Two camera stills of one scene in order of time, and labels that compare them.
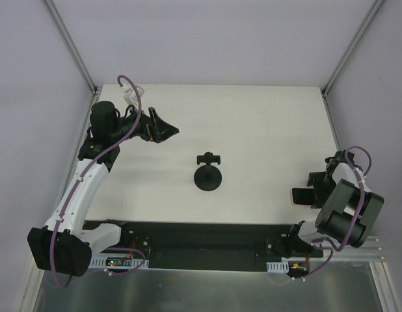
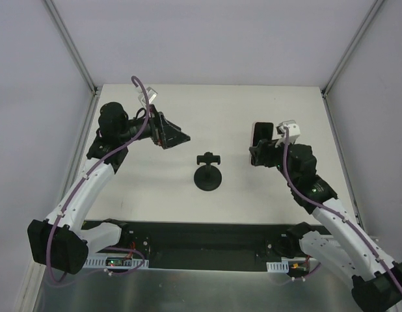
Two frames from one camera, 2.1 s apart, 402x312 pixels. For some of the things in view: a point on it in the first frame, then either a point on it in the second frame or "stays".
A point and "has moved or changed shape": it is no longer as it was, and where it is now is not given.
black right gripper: [317, 187] → [264, 155]
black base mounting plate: [206, 245] stays
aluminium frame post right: [328, 83] stays
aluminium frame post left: [70, 45] stays
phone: [302, 196] has moved or changed shape
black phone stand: [208, 177] stays
